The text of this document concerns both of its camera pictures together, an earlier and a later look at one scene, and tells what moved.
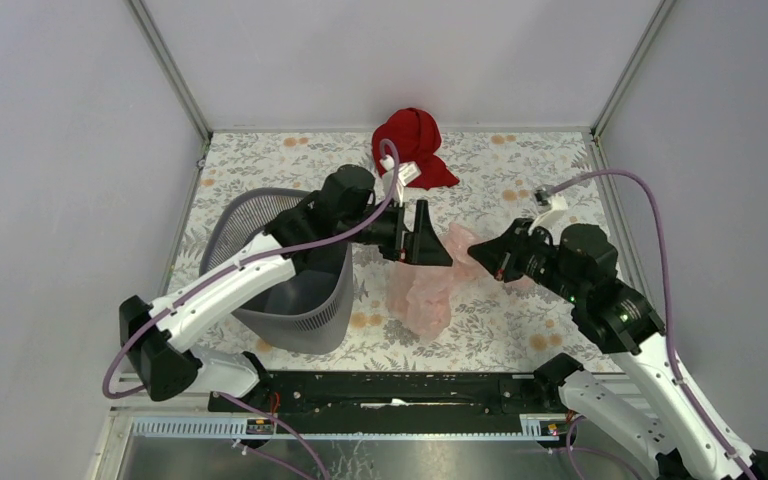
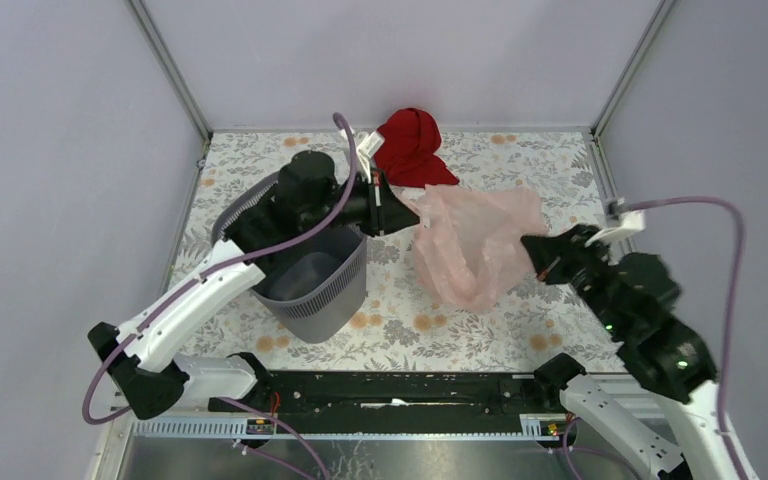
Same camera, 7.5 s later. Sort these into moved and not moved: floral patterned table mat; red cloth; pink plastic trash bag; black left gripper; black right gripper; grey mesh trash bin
Moved: black left gripper; grey mesh trash bin; black right gripper; pink plastic trash bag
Not moved: floral patterned table mat; red cloth
